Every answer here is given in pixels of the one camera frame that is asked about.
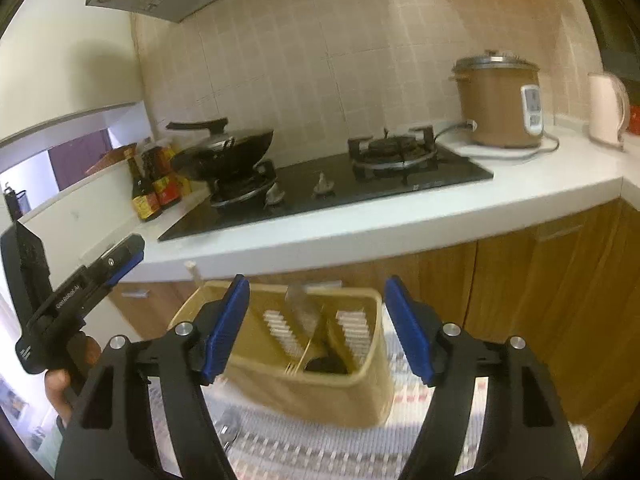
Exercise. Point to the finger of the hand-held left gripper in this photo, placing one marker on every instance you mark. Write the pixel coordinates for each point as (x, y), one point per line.
(117, 260)

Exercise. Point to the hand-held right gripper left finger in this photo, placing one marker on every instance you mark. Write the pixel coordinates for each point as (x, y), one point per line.
(226, 329)

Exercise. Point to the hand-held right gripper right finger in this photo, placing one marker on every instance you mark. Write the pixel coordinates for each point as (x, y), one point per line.
(407, 332)

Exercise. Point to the beige utensil holder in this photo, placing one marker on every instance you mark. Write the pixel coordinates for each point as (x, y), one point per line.
(300, 395)

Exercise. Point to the person's left hand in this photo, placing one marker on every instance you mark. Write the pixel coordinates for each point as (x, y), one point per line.
(56, 385)

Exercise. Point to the dark soy sauce bottle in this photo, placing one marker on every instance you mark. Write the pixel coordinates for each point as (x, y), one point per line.
(145, 202)

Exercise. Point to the wooden cabinet door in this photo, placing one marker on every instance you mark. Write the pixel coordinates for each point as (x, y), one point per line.
(410, 265)
(150, 315)
(550, 310)

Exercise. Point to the clear plastic spoon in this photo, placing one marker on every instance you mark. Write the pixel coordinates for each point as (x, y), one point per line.
(302, 310)

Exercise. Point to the red label sauce bottle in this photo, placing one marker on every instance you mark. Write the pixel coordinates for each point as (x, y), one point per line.
(167, 191)

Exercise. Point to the metal spoon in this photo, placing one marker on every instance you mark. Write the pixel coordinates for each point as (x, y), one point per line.
(227, 429)

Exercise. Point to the wooden cutting board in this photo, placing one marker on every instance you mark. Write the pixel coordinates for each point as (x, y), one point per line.
(107, 160)

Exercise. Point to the yellow label sauce bottle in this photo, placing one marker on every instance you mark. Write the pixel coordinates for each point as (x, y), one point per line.
(182, 182)

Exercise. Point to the dark red door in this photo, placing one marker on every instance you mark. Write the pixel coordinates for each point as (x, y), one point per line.
(82, 160)

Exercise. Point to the black burner grate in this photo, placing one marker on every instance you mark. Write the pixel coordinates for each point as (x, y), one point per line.
(235, 196)
(395, 154)

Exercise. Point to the metal stove knob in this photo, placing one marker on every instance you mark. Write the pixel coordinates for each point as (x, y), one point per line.
(324, 186)
(274, 195)

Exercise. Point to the striped table mat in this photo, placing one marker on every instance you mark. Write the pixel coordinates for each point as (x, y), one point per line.
(325, 452)

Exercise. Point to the black glass gas cooktop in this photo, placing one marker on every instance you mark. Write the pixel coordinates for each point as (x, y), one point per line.
(310, 206)

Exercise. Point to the metal wok lid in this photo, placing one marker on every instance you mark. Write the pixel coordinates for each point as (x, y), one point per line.
(210, 141)

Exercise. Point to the black wok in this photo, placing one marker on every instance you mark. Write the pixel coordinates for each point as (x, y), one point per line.
(240, 154)

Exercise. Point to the brown rice cooker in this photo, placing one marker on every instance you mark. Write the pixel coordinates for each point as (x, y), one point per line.
(492, 110)

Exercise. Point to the white electric kettle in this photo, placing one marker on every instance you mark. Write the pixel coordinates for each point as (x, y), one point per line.
(605, 110)

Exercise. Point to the red box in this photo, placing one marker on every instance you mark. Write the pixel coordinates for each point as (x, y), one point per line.
(635, 120)

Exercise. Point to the dark window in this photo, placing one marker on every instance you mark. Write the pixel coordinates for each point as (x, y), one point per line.
(612, 15)

